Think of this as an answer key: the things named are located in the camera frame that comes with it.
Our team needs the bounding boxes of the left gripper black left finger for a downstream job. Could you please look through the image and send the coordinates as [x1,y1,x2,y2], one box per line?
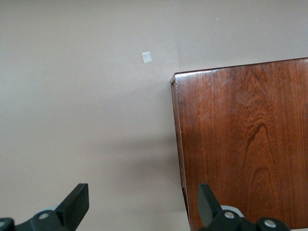
[0,182,90,231]

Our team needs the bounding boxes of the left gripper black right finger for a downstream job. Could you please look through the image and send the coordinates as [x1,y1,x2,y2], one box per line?
[197,183,292,231]

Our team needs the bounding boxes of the dark brown wooden cabinet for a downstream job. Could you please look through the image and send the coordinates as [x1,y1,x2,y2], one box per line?
[170,57,308,231]

